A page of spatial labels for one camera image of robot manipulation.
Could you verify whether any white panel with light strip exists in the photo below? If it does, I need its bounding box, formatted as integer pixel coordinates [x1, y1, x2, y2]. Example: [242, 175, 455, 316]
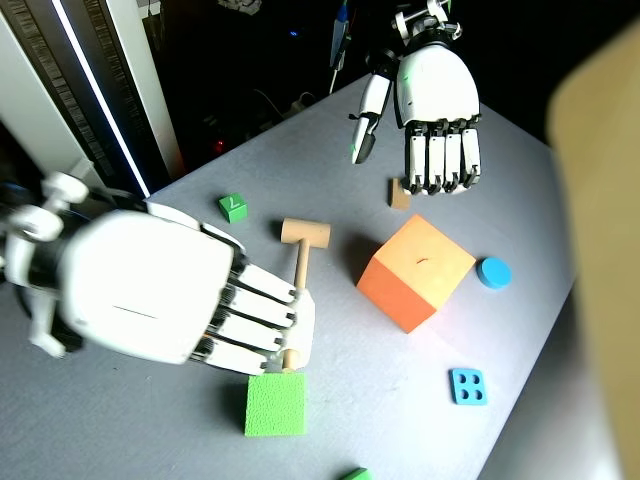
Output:
[0, 0, 184, 199]

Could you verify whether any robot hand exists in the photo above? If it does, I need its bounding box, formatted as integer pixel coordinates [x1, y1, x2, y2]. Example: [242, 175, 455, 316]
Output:
[347, 41, 484, 198]
[58, 188, 318, 376]

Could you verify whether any grey table cloth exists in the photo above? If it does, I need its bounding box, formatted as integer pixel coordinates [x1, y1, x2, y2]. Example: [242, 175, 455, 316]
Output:
[0, 74, 609, 480]

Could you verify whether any blue round disc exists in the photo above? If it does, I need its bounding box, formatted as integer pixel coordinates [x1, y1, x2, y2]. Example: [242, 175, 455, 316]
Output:
[475, 256, 514, 291]

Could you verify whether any tan blurred board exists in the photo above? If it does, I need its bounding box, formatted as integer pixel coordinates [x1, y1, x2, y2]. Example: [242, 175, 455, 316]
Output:
[545, 18, 640, 480]

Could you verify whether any large orange foam block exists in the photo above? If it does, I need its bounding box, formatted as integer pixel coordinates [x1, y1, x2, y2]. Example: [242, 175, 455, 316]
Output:
[355, 213, 478, 335]

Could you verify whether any small green number cube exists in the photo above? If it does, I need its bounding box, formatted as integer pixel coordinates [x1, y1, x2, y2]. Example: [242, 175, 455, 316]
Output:
[217, 192, 249, 224]

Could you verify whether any wooden mallet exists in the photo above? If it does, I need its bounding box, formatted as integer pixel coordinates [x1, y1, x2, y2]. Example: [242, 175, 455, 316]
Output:
[279, 216, 333, 374]

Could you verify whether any blue square four-hole block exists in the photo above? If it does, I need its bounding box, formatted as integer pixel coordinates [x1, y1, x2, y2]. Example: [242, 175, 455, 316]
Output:
[447, 367, 490, 407]

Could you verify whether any green textured foam cube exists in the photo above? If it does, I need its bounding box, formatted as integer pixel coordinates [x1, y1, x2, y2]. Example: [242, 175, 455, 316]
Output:
[243, 371, 308, 438]

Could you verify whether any brown wooden block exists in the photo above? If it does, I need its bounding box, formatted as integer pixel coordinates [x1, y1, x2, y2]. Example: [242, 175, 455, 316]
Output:
[388, 176, 413, 211]

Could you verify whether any blue white cable connector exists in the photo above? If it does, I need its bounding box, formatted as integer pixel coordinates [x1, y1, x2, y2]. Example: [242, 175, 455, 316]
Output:
[328, 0, 354, 96]

